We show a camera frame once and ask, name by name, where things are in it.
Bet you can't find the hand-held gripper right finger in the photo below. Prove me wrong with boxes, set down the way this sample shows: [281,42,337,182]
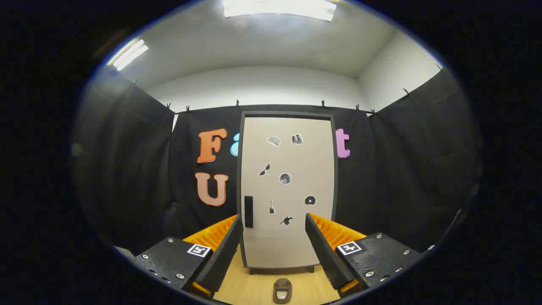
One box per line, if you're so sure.
[305,213,425,297]

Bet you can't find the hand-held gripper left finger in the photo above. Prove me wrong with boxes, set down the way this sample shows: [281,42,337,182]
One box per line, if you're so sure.
[133,214,245,297]

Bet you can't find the brown felt shoe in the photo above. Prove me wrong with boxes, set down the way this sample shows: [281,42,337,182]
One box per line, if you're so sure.
[273,278,293,305]

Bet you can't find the dark grey shoe cabinet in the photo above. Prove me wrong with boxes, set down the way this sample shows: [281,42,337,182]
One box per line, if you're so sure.
[237,111,338,275]

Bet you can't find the black backdrop cloth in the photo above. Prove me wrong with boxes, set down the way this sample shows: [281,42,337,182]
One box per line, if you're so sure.
[72,68,483,255]

